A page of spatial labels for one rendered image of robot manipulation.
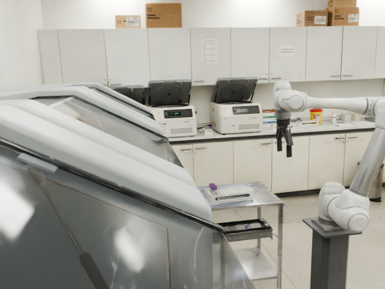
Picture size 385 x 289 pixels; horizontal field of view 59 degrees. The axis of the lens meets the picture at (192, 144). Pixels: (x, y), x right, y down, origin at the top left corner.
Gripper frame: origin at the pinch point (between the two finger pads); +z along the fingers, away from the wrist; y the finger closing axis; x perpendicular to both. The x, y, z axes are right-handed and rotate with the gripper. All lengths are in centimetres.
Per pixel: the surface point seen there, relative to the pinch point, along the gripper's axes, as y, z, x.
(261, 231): -20.7, 36.5, 23.5
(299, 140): 218, 57, -113
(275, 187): 215, 116, -77
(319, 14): 260, -96, -165
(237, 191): 21.4, 29.4, 24.4
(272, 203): 11.5, 36.9, 4.0
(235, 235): -21, 36, 39
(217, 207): 12, 34, 41
